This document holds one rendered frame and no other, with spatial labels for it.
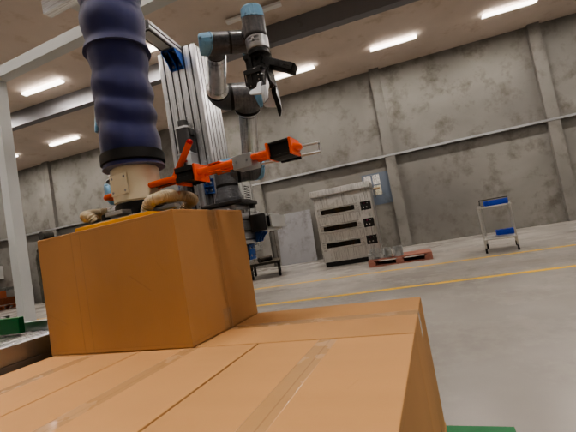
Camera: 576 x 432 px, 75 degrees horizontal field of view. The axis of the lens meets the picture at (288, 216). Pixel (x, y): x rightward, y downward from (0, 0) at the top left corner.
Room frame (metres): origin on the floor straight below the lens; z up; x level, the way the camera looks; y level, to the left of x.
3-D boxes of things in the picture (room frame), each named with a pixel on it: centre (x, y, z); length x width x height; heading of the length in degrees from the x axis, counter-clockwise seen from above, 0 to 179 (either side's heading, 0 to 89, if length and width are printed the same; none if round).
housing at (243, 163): (1.19, 0.10, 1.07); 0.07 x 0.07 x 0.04; 68
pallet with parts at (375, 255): (7.42, -2.04, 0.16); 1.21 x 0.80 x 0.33; 75
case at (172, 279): (1.37, 0.53, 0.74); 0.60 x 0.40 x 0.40; 68
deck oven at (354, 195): (8.96, -1.39, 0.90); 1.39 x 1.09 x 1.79; 74
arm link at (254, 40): (1.18, 0.00, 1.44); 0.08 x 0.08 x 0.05
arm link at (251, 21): (1.18, 0.00, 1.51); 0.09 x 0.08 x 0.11; 11
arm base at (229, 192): (1.95, 0.29, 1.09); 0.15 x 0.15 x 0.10
